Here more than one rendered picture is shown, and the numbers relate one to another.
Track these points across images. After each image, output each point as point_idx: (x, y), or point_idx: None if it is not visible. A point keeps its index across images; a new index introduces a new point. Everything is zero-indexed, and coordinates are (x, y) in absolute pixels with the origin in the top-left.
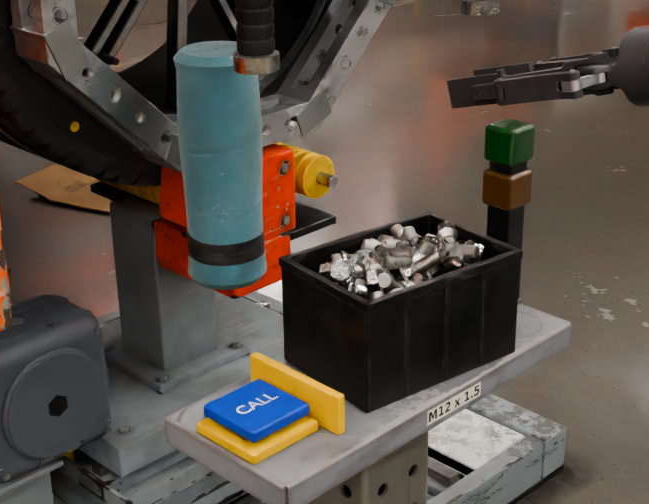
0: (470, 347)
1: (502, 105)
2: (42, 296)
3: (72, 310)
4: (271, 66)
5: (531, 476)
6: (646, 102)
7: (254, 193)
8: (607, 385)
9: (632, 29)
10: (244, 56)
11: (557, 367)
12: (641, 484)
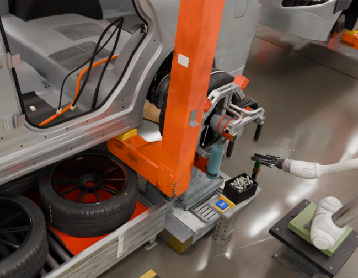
0: (249, 195)
1: (259, 164)
2: None
3: None
4: (230, 159)
5: None
6: (279, 169)
7: (219, 167)
8: (258, 180)
9: (279, 159)
10: (226, 157)
11: (249, 174)
12: (263, 202)
